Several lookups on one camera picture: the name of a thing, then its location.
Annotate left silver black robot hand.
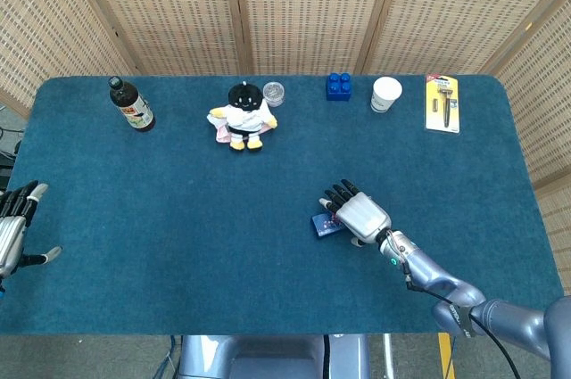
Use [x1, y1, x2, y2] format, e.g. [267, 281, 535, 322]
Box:
[0, 180, 63, 280]

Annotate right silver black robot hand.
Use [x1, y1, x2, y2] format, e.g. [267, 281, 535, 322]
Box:
[318, 178, 393, 247]

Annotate blue glasses box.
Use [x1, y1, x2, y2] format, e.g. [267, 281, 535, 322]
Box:
[310, 212, 348, 241]

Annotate blue building block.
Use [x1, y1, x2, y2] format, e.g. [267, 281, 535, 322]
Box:
[326, 71, 353, 102]

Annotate white paper cup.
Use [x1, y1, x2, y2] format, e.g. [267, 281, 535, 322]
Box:
[369, 76, 403, 114]

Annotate razor in yellow package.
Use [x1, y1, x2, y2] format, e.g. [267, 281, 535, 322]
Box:
[424, 74, 461, 134]

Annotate clear plastic jar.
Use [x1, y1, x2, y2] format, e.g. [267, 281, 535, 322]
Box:
[261, 81, 286, 108]

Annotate black plush doll white coat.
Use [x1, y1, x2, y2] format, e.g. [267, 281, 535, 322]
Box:
[206, 80, 278, 152]

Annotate blue felt table cloth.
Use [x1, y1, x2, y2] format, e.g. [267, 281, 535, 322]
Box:
[0, 74, 566, 336]

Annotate brown sauce bottle with label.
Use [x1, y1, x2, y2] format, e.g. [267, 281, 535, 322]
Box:
[108, 76, 157, 133]

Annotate grey robot torso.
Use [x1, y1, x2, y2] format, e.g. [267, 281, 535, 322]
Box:
[176, 334, 371, 379]

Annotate woven wooden folding screen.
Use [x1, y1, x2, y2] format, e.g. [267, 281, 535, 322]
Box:
[0, 0, 571, 326]

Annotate blue floor cable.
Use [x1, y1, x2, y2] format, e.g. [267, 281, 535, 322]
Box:
[164, 336, 182, 379]

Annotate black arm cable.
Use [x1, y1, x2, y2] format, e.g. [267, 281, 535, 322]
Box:
[403, 262, 523, 379]

